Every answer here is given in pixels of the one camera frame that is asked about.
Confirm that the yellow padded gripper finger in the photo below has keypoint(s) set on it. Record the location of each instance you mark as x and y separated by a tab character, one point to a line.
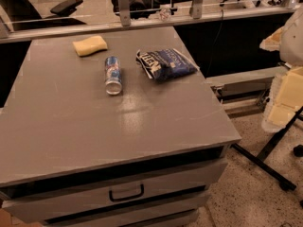
272	42
285	100

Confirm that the blue silver redbull can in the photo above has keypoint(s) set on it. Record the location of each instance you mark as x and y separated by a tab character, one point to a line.
113	84

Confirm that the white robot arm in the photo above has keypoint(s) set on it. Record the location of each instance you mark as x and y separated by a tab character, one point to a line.
291	43

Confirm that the yellow sponge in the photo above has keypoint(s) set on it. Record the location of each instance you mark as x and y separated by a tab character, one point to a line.
90	45

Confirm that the blue chip bag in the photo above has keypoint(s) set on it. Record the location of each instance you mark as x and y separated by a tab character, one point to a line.
165	64

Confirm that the grey drawer cabinet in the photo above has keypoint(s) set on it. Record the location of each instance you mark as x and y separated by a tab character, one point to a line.
65	143

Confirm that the black office chair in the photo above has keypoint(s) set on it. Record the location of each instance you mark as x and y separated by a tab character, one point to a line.
36	14

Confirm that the grey metal rail post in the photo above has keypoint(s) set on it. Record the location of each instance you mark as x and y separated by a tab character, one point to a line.
195	10
124	12

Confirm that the black drawer handle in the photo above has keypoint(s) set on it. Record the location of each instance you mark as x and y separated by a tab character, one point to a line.
126	193

